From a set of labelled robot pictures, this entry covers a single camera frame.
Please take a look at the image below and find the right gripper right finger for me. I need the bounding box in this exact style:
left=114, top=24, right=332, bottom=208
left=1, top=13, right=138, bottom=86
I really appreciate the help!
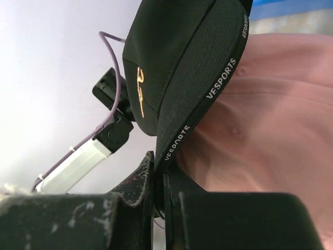
left=163, top=171, right=323, bottom=249

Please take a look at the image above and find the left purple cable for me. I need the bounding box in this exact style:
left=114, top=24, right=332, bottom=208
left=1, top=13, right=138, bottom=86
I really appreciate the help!
left=31, top=31, right=127, bottom=192

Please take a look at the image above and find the black baseball cap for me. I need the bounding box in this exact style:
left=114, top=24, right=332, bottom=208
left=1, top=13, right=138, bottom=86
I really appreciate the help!
left=122, top=1, right=252, bottom=171

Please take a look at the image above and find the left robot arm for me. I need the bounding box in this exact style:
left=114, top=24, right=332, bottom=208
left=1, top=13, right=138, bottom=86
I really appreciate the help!
left=32, top=77, right=135, bottom=194

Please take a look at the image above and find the blue plastic bin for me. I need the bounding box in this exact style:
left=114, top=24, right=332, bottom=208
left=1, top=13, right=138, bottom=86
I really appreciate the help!
left=250, top=0, right=332, bottom=20

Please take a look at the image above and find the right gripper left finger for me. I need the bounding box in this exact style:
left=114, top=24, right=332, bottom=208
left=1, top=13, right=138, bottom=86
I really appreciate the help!
left=1, top=151, right=155, bottom=250

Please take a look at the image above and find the pink baseball cap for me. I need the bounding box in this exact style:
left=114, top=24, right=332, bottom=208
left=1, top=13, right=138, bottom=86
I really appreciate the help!
left=176, top=33, right=332, bottom=249

